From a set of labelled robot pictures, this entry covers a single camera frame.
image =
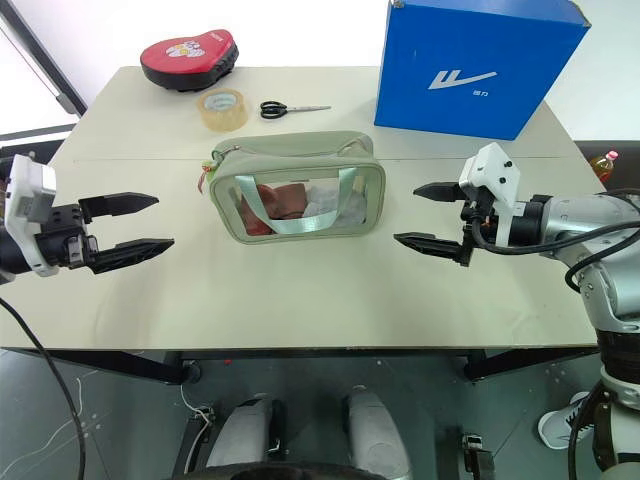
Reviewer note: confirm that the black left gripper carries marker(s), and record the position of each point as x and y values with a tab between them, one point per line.
62	240

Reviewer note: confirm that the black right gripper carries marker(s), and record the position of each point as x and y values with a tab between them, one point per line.
475	210

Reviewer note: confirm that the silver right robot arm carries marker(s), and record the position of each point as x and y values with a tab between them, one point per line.
575	220

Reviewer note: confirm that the green transparent toiletry bag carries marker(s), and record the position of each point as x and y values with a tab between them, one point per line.
300	160

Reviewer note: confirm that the clear packing tape roll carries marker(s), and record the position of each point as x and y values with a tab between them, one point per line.
222	112

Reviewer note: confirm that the blue cardboard box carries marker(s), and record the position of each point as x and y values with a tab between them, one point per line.
475	65

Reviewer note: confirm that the orange drink bottle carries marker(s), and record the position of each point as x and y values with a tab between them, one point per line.
604	167

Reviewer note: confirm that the red black boxing pad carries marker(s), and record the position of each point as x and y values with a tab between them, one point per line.
185	55

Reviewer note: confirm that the white sneaker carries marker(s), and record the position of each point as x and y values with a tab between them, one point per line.
562	425

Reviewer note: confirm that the dark rounded robot body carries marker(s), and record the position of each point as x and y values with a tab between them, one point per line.
290	472

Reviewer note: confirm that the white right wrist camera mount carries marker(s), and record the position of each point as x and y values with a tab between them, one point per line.
492	172

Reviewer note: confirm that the black table frame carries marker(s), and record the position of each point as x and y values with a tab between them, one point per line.
125	367

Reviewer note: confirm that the grey metal window frame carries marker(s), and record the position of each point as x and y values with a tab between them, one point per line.
45	60

